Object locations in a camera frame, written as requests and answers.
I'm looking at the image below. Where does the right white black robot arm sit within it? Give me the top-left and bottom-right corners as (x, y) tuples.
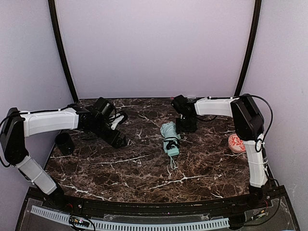
(171, 94), (268, 188)

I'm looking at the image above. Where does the small green circuit board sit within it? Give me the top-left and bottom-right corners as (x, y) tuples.
(68, 216), (90, 228)

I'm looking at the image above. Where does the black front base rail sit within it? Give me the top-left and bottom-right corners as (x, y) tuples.
(44, 195), (272, 217)

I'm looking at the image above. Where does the left black frame post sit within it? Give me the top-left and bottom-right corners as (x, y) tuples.
(48, 0), (79, 103)

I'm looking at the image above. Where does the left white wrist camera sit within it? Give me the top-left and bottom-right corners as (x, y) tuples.
(109, 111), (128, 130)

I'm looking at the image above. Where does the white slotted cable duct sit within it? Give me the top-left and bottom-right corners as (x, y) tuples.
(30, 205), (230, 231)

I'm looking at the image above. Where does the mint and black folding umbrella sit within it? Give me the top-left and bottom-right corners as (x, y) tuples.
(160, 122), (180, 170)

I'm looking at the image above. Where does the right black frame post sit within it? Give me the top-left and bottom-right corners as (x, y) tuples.
(234, 0), (262, 96)

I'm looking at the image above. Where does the red white patterned bowl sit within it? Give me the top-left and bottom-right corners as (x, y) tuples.
(228, 134), (246, 154)

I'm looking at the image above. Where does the black frame post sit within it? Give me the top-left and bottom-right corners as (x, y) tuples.
(234, 0), (262, 96)
(48, 0), (79, 103)

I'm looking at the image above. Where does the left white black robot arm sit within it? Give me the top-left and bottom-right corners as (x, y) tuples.
(0, 97), (128, 195)

